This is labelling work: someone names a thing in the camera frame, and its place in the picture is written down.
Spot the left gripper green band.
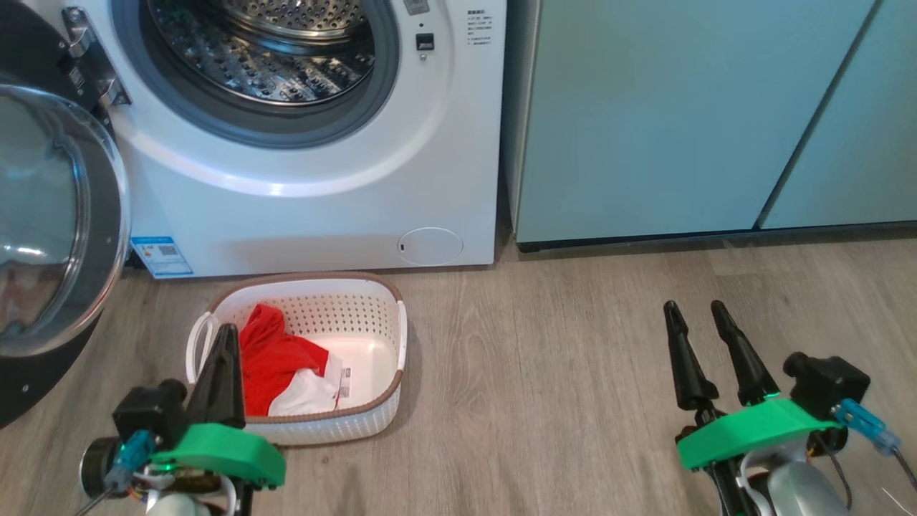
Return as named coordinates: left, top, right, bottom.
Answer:
left=150, top=324, right=287, bottom=516

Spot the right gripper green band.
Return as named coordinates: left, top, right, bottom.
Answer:
left=663, top=301, right=847, bottom=516

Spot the red and white garment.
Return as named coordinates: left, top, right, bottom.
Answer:
left=240, top=333, right=353, bottom=418

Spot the small red garment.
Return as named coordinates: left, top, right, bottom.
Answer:
left=240, top=303, right=287, bottom=346

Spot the black round glass washer door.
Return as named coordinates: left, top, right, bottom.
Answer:
left=0, top=0, right=132, bottom=431

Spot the white front-load washing machine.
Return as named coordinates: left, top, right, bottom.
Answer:
left=21, top=0, right=508, bottom=279

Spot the light teal cabinet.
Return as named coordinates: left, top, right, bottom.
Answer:
left=501, top=0, right=880, bottom=253

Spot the narrow pale green cabinet door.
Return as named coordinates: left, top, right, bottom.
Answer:
left=758, top=0, right=917, bottom=231

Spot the stainless steel washing machine drum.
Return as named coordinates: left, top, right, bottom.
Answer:
left=147, top=0, right=377, bottom=107

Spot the silver metal door hinge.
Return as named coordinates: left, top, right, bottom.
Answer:
left=61, top=7, right=131, bottom=108

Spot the blue energy label sticker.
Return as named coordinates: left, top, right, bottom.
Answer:
left=130, top=236, right=194, bottom=279

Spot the white laundry basket brown rim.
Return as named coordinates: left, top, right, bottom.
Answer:
left=185, top=272, right=408, bottom=446

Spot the round white filter cover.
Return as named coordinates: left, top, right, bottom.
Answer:
left=398, top=227, right=464, bottom=266

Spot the printed instruction text label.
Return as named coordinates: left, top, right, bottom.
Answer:
left=466, top=9, right=496, bottom=48

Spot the blue left camera connector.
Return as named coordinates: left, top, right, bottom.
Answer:
left=106, top=430, right=155, bottom=489

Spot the blue camera connector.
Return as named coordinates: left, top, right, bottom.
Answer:
left=835, top=398, right=901, bottom=457
left=106, top=430, right=155, bottom=489

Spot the blue right camera connector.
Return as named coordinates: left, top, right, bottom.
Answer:
left=835, top=398, right=901, bottom=457

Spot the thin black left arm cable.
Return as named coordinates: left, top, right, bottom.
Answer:
left=72, top=484, right=117, bottom=516

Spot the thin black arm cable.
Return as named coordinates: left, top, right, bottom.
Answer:
left=813, top=430, right=855, bottom=511
left=72, top=484, right=117, bottom=516

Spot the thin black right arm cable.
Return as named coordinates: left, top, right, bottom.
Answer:
left=813, top=430, right=855, bottom=511

